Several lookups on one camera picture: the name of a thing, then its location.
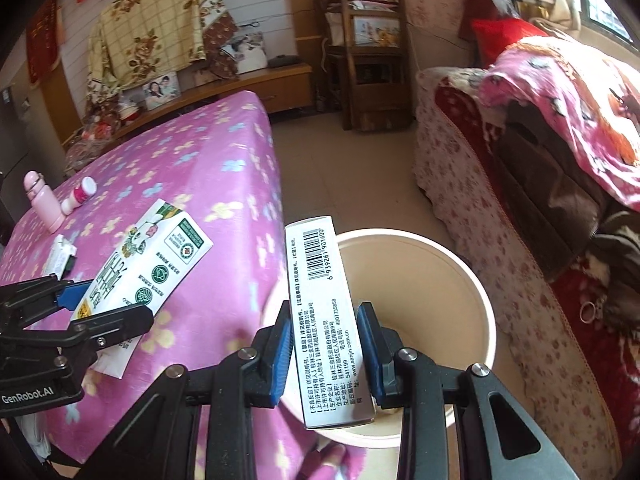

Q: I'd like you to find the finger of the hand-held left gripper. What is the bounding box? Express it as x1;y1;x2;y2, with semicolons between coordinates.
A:
70;304;153;356
0;276;93;331

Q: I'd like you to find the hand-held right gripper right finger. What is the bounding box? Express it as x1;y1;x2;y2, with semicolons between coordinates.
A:
357;302;581;480

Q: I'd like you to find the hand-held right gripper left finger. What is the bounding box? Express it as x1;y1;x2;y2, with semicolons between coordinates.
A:
67;315;293;480

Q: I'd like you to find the white brown medicine box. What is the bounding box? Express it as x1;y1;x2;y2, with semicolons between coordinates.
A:
284;215;378;431

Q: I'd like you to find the green white carton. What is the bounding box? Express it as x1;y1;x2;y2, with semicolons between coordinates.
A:
67;199;215;380

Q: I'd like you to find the cream round bin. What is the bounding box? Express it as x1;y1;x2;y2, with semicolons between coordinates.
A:
260;228;497;448

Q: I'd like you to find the white box red blue logo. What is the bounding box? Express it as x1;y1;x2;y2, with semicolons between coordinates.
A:
42;234;77;281

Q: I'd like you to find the pink thermos bottle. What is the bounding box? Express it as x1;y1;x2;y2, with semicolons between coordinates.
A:
24;170;66;234

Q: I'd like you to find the white bottle pink label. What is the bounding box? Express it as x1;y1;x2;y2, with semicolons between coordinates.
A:
60;176;97;216

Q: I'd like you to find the pink floral tablecloth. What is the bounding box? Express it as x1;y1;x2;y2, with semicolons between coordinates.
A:
0;89;371;480

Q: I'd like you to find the floral covered sofa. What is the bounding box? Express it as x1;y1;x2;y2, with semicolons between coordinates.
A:
415;67;640;480

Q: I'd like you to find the framed couple photo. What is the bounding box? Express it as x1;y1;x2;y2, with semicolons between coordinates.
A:
142;71;182;111

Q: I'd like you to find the dark brown jacket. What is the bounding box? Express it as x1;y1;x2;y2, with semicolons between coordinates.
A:
492;100;640;281

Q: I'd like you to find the wooden cabinet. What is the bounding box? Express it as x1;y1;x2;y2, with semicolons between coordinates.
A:
175;62;315;116

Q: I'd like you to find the cream floral hanging cloth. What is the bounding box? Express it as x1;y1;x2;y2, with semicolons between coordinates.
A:
87;0;223;116

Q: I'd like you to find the brown floral cloth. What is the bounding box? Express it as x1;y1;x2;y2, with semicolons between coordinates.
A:
205;10;241;81

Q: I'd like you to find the wooden chair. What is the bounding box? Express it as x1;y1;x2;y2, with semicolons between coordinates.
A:
314;0;413;131

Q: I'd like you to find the large wedding photo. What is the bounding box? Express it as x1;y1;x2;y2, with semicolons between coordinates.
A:
220;35;268;76

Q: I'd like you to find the pink printed blanket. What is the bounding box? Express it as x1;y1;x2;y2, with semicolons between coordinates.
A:
477;40;640;206

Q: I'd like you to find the red pillow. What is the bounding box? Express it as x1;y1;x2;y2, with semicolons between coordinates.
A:
470;17;551;68

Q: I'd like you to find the floral curtain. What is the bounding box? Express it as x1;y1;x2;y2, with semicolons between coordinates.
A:
380;0;471;68

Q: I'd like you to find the window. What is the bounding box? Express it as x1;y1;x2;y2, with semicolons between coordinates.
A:
580;0;640;46

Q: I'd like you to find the red wall banner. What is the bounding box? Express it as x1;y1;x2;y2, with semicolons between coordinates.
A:
25;0;66;86

